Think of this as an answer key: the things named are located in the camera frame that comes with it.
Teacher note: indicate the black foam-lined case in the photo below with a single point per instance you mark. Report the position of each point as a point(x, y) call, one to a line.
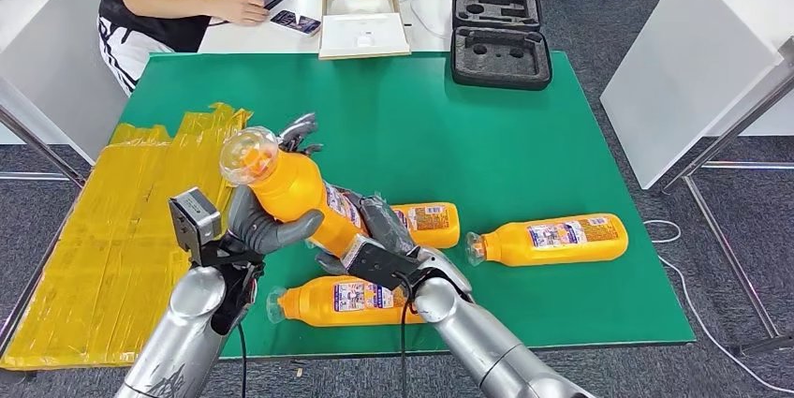
point(501, 57)

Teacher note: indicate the green table board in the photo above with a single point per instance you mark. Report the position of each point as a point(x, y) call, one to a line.
point(434, 134)

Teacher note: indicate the person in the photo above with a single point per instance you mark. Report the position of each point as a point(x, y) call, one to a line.
point(155, 29)

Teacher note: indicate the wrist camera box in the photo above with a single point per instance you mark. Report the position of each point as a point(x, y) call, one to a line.
point(378, 265)
point(195, 221)

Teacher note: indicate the white moulded box insert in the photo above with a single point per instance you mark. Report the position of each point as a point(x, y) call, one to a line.
point(361, 4)

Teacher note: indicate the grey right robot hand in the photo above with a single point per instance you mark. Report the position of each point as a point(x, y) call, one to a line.
point(384, 221)

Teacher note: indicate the person's right hand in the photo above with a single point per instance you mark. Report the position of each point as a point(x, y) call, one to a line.
point(242, 9)

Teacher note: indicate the orange detergent bottle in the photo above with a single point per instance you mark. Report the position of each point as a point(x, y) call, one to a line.
point(558, 246)
point(434, 228)
point(310, 305)
point(291, 190)

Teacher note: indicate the silver metal frame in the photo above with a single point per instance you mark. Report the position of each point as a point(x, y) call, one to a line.
point(744, 115)
point(37, 144)

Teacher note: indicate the open cardboard box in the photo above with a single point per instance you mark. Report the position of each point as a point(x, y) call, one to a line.
point(365, 36)

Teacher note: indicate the smartphone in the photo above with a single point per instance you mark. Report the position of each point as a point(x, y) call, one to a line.
point(298, 23)

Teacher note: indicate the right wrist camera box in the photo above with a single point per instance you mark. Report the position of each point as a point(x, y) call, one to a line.
point(378, 265)

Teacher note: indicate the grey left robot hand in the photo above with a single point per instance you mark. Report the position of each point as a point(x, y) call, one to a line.
point(260, 234)

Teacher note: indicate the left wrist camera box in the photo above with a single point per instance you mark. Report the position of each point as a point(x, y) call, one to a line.
point(195, 221)

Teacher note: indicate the yellow taped plastic sheet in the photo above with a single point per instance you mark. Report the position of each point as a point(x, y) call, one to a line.
point(93, 246)

